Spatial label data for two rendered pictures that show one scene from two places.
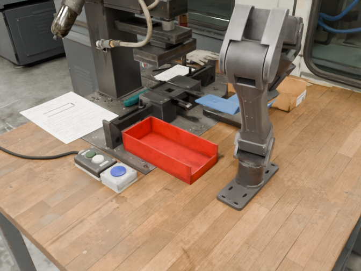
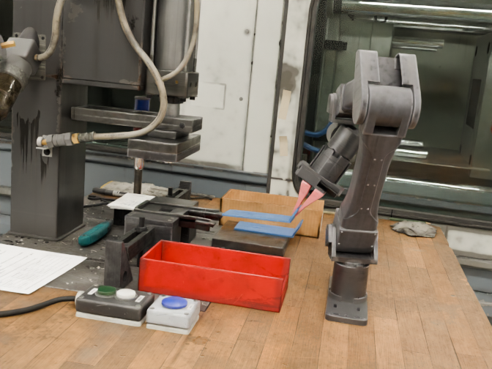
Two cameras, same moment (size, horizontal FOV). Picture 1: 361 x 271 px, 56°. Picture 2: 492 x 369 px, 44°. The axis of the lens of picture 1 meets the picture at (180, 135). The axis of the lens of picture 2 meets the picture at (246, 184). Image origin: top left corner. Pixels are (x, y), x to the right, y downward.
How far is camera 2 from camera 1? 0.59 m
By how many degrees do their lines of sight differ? 37
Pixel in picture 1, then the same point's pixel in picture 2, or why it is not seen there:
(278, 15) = (410, 59)
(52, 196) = (80, 353)
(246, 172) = (353, 277)
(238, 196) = (353, 311)
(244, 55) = (391, 95)
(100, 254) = not seen: outside the picture
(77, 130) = (28, 278)
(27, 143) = not seen: outside the picture
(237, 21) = (368, 64)
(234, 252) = (402, 359)
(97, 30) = (35, 122)
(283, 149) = not seen: hidden behind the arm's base
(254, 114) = (379, 179)
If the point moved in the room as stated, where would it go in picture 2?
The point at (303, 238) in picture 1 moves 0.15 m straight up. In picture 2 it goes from (455, 335) to (471, 247)
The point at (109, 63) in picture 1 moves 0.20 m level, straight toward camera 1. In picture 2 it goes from (51, 175) to (100, 196)
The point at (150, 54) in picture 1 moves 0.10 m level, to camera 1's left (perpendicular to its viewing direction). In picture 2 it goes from (163, 143) to (113, 143)
